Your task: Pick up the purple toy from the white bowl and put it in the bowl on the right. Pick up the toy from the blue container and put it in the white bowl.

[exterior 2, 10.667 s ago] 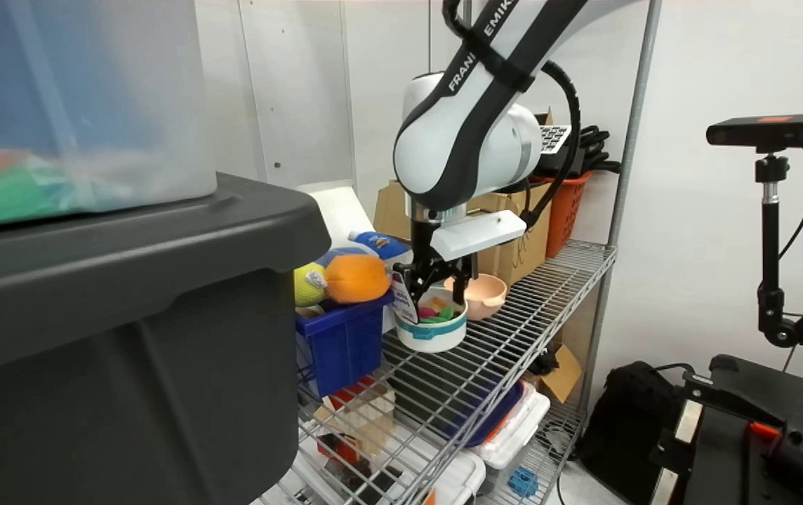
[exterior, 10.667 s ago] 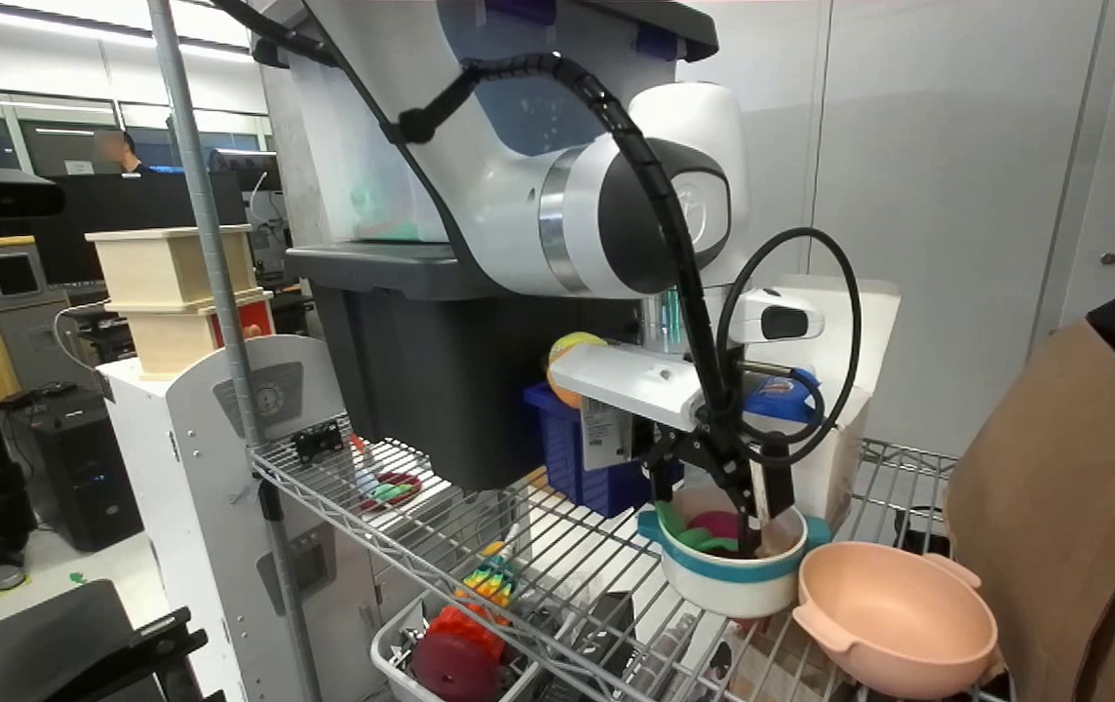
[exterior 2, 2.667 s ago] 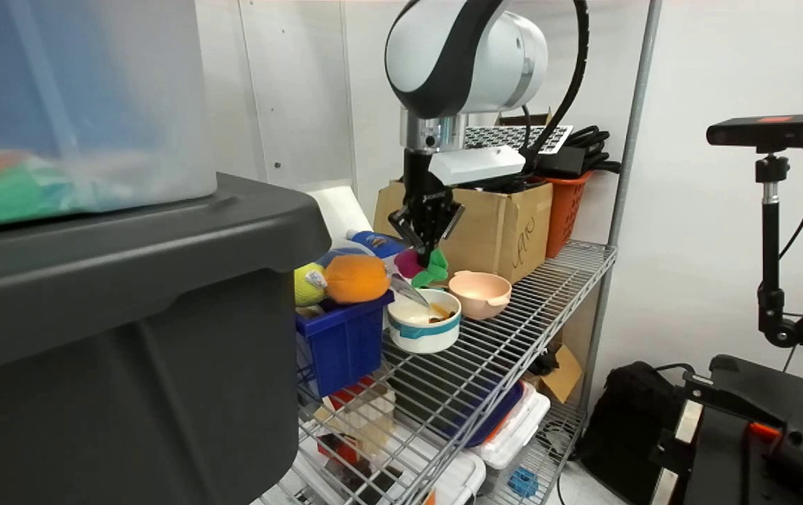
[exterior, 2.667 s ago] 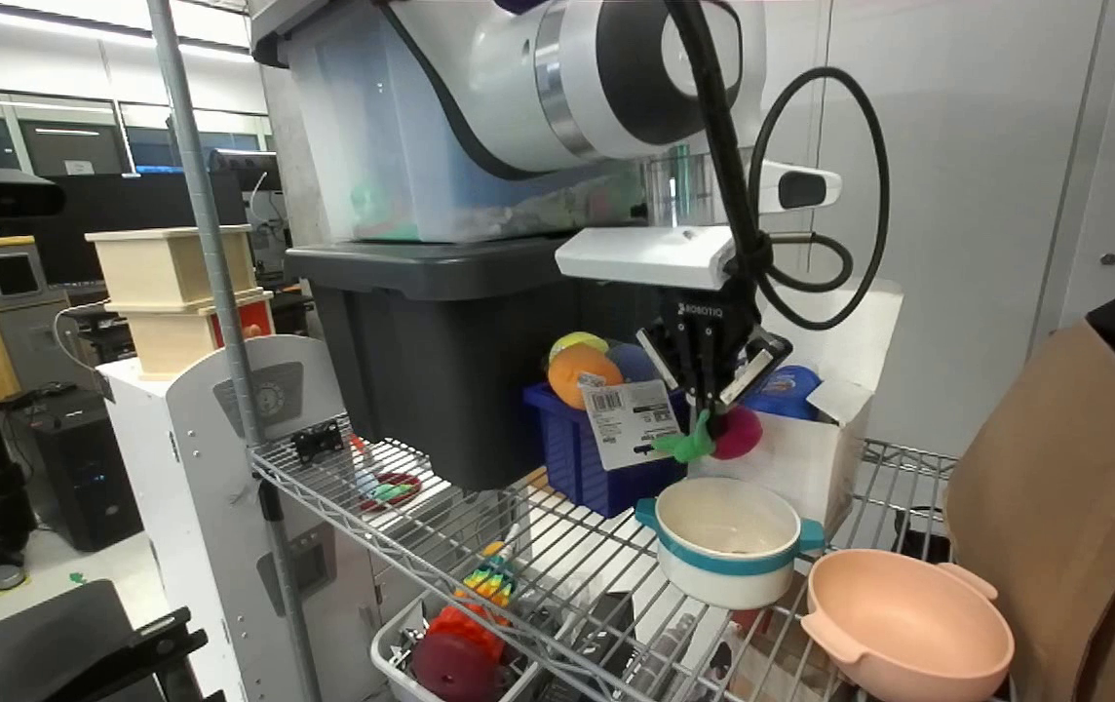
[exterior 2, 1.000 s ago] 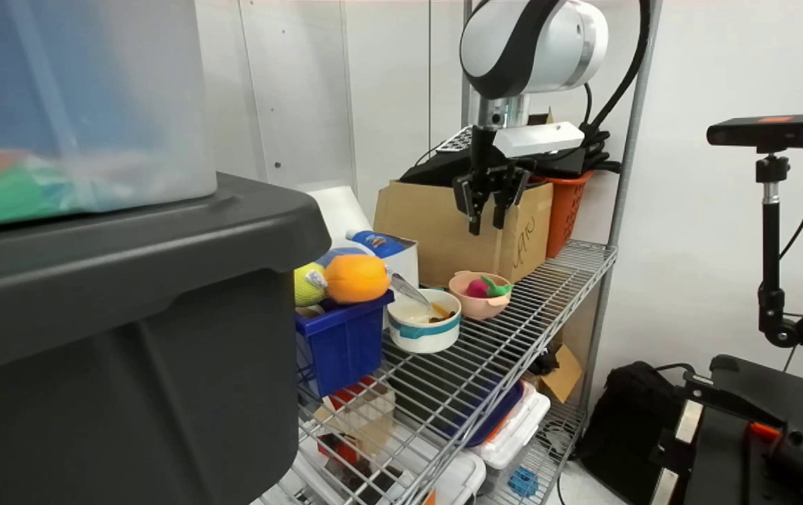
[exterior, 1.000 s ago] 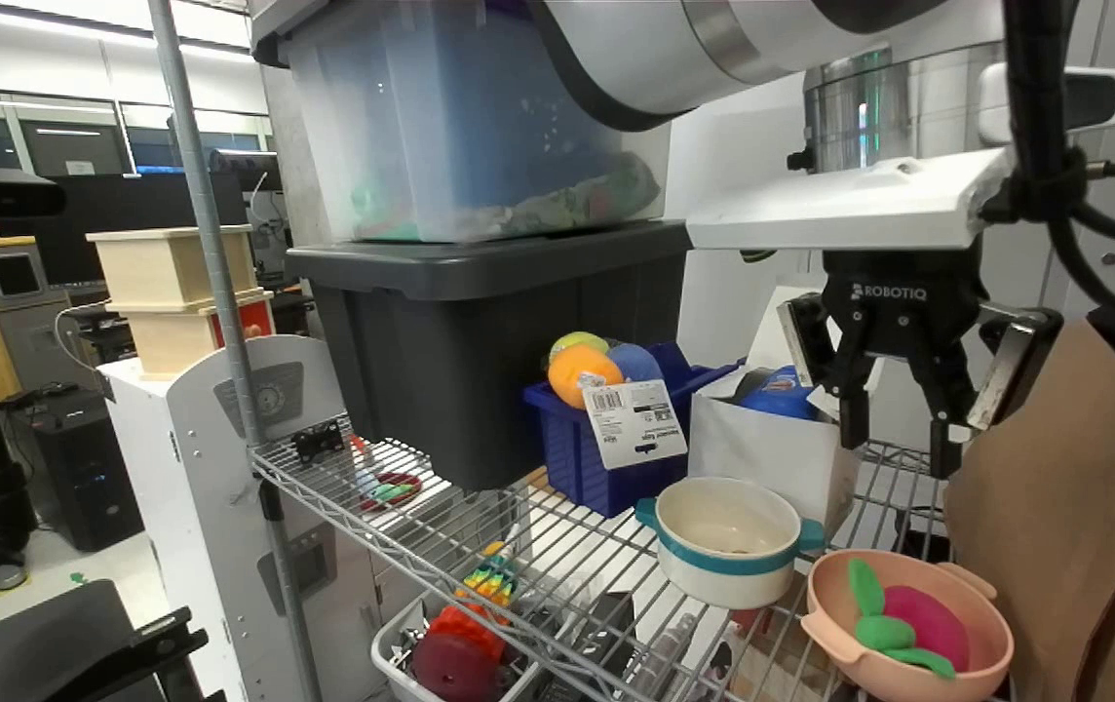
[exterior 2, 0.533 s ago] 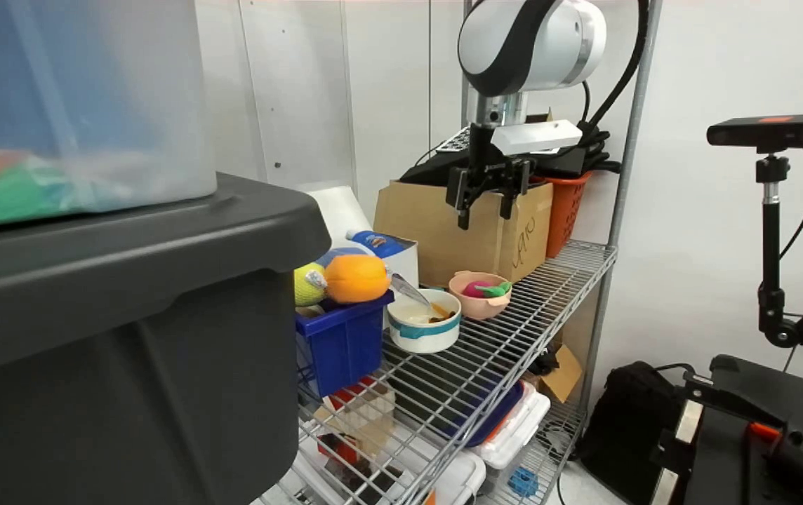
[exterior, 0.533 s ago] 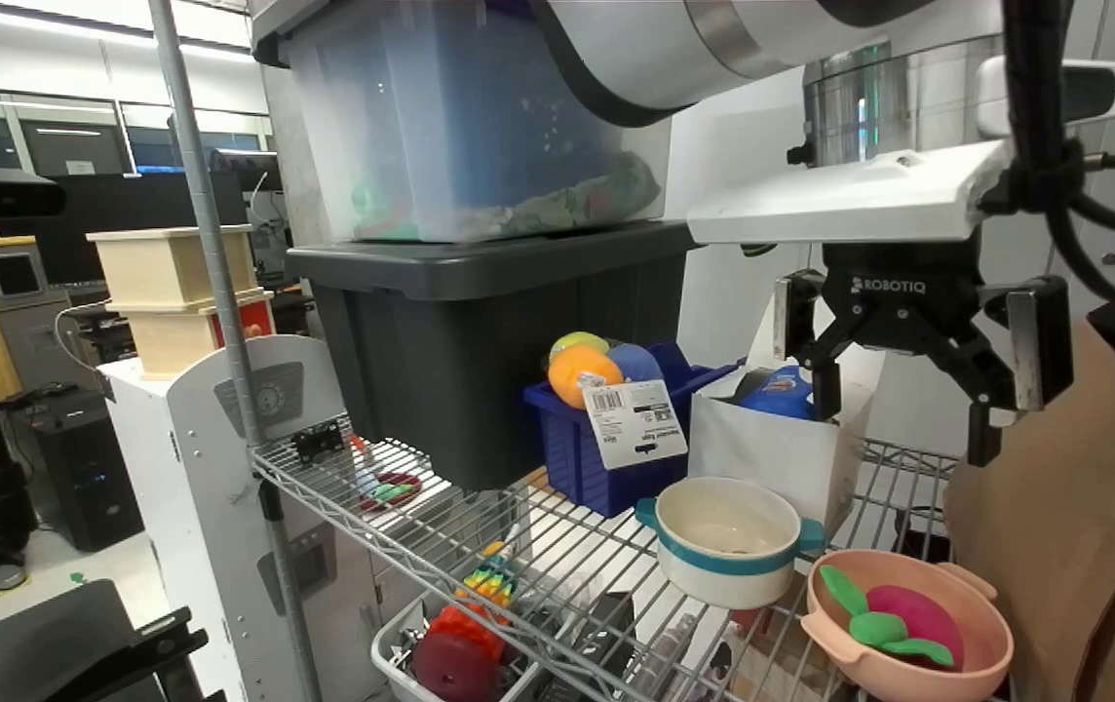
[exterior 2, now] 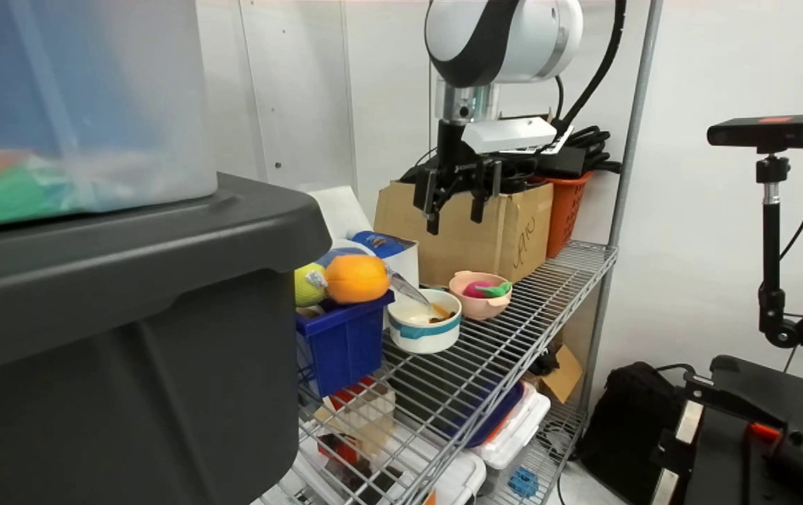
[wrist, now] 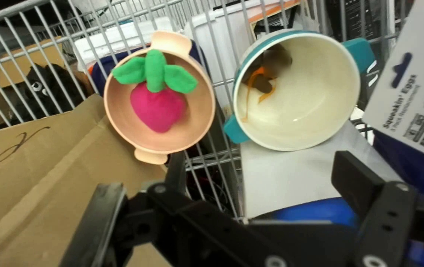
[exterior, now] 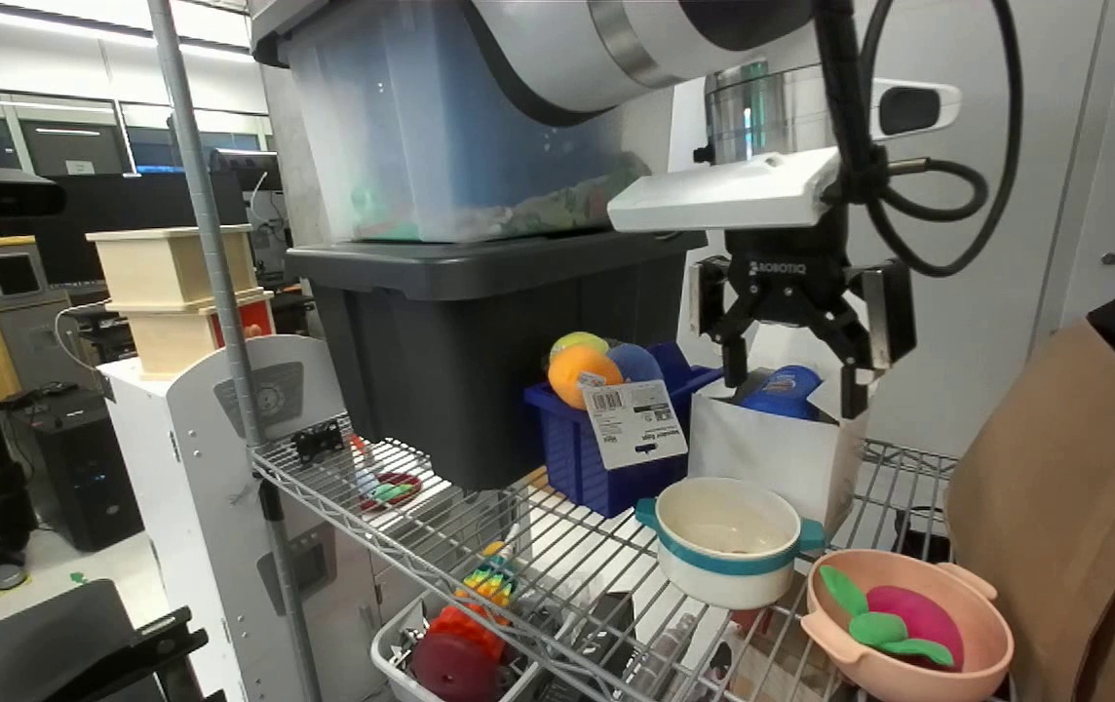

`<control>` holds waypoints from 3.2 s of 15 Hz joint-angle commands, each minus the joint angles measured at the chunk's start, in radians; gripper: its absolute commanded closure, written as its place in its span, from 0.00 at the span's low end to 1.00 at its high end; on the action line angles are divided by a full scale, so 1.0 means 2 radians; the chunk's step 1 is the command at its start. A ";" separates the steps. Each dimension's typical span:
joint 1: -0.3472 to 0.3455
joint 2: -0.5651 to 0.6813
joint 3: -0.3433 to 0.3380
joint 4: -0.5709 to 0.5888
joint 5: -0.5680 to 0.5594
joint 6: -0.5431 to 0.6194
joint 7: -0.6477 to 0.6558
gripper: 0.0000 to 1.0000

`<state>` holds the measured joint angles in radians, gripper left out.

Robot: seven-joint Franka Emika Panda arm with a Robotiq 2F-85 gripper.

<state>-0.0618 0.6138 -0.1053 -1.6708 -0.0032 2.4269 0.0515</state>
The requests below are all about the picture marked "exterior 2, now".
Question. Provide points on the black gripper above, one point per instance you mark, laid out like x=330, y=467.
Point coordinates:
x=459, y=169

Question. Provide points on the purple toy with green leaves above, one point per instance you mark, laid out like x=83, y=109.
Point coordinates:
x=485, y=286

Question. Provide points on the orange fruit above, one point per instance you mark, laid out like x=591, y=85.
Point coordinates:
x=357, y=277

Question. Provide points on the yellow-green tennis ball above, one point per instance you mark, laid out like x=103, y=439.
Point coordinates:
x=311, y=284

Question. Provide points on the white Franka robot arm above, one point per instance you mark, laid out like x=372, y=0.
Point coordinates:
x=523, y=36

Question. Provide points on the pink plastic bowl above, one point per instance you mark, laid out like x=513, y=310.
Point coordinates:
x=475, y=310

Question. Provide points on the brown and orange toy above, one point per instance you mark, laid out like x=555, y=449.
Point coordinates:
x=438, y=315

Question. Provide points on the white bowl with teal rim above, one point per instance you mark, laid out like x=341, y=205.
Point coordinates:
x=420, y=336

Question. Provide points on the white plastic storage container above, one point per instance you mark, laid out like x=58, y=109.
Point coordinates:
x=514, y=429
x=452, y=481

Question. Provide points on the brown cardboard box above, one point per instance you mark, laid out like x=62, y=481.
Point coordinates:
x=514, y=233

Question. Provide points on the white box with blue label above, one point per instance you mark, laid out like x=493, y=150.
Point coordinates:
x=389, y=244

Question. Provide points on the orange bucket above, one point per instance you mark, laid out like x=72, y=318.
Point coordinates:
x=566, y=213

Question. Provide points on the blue plastic bin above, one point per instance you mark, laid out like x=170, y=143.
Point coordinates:
x=346, y=352

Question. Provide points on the small open cardboard box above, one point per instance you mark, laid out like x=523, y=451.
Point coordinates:
x=559, y=374

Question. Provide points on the dark blue plate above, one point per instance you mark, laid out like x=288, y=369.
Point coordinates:
x=489, y=411

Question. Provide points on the clear box with red items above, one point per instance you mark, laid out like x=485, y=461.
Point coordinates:
x=356, y=421

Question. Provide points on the black backpack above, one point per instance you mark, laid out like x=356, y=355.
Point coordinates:
x=626, y=421

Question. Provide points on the blue tape roll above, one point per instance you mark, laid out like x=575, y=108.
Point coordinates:
x=523, y=481

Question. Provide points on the dark grey storage bin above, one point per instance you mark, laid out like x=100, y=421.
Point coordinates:
x=139, y=355

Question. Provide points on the clear plastic tub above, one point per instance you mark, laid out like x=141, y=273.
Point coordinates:
x=83, y=92

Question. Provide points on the orange black bar clamp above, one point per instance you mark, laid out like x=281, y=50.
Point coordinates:
x=798, y=457

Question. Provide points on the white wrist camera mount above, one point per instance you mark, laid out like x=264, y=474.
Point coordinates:
x=514, y=133

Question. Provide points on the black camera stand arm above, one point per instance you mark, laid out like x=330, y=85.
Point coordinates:
x=770, y=242

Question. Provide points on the black camera with orange mark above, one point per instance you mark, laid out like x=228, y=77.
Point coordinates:
x=777, y=130

